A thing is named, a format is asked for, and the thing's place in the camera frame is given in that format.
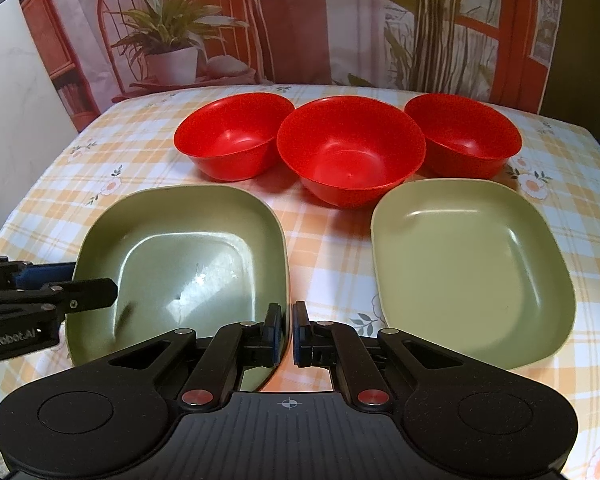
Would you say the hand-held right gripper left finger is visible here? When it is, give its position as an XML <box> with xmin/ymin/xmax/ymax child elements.
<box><xmin>104</xmin><ymin>302</ymin><xmax>287</xmax><ymax>408</ymax></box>

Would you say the red plastic bowl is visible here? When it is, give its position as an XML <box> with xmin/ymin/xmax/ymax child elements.
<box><xmin>276</xmin><ymin>95</ymin><xmax>427</xmax><ymax>208</ymax></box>
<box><xmin>404</xmin><ymin>92</ymin><xmax>522</xmax><ymax>181</ymax></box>
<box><xmin>174</xmin><ymin>92</ymin><xmax>296</xmax><ymax>182</ymax></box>

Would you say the printed plant backdrop cloth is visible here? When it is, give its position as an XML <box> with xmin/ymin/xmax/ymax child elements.
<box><xmin>15</xmin><ymin>0</ymin><xmax>581</xmax><ymax>116</ymax></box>

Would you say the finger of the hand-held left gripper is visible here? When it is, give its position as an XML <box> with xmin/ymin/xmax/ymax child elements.
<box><xmin>0</xmin><ymin>279</ymin><xmax>119</xmax><ymax>317</ymax></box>
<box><xmin>0</xmin><ymin>256</ymin><xmax>76</xmax><ymax>291</ymax></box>

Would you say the checked floral tablecloth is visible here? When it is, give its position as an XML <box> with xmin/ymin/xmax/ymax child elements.
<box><xmin>0</xmin><ymin>82</ymin><xmax>600</xmax><ymax>480</ymax></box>

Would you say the green square plate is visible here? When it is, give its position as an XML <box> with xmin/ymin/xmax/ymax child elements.
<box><xmin>65</xmin><ymin>184</ymin><xmax>292</xmax><ymax>393</ymax></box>
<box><xmin>371</xmin><ymin>178</ymin><xmax>577</xmax><ymax>372</ymax></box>

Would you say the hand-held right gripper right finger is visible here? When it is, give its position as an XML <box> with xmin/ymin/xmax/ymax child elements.
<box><xmin>291</xmin><ymin>300</ymin><xmax>475</xmax><ymax>408</ymax></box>

